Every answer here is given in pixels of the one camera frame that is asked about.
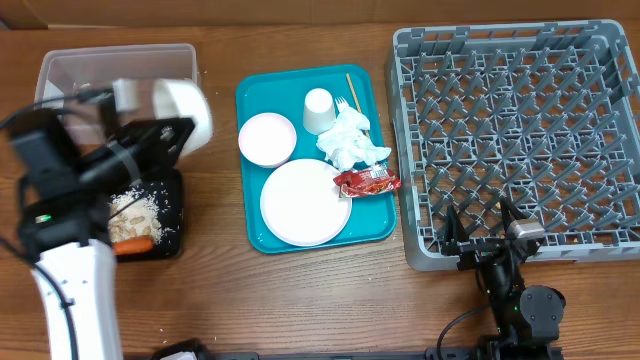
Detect white plastic fork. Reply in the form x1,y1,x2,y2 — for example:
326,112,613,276
335,97,349,112

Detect clear plastic bin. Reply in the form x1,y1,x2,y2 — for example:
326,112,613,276
35,43,200,145

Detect peanuts and rice pile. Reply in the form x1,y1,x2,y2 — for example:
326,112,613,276
108,188,173,244

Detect white bowl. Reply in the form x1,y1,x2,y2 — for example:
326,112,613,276
152,79,214,157

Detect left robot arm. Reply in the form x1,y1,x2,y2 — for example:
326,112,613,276
1,79,213,359

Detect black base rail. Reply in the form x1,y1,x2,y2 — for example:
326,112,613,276
147,338,480,360

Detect wooden chopstick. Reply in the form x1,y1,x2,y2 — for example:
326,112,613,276
346,73,370,138

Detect red snack wrapper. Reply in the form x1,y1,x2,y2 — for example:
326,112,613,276
333,164,402,198

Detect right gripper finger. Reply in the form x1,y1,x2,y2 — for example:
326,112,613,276
444,205,469,244
499,197,526,231

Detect white napkin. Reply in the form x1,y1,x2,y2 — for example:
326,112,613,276
316,106,391,172

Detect black tray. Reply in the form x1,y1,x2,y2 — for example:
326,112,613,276
109,170,184,262

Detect orange carrot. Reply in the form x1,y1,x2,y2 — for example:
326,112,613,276
113,235,154,256

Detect white round plate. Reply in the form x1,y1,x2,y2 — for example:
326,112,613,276
260,159,352,247

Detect white plastic cup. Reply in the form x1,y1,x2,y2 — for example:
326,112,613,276
303,88,336,135

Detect grey dishwasher rack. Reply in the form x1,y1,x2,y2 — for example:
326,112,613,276
386,20,639,271

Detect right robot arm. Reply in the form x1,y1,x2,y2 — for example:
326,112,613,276
435,197,566,360

